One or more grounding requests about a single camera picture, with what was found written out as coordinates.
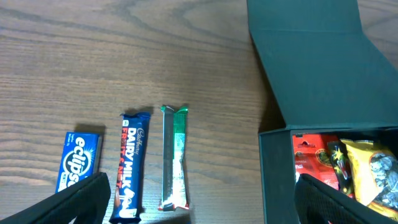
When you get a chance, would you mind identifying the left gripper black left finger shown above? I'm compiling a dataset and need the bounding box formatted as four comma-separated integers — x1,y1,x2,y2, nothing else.
1,172,111,223

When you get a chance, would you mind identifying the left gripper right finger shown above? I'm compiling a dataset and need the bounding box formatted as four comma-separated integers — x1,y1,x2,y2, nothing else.
294,174,397,224

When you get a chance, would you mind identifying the red snack bag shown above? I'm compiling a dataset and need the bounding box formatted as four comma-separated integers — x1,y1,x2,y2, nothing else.
292,134,339,190

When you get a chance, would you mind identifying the blue Eclipse gum pack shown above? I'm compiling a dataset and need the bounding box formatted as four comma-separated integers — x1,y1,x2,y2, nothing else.
55,132,102,193

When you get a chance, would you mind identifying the black Haribo candy bag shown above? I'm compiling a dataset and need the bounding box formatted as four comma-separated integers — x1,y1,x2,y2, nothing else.
328,141,354,198

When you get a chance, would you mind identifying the yellow candy bag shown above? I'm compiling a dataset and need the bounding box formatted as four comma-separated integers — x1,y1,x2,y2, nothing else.
341,139,397,221

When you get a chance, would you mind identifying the green chocolate bar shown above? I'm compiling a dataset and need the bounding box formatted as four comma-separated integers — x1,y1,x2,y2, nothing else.
159,105,189,212

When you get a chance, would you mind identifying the purple Dairy Milk bar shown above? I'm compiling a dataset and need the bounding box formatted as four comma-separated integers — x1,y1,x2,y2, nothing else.
109,112,150,223

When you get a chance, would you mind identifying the dark green box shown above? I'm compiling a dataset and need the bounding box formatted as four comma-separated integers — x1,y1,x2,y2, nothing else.
247,0,397,223

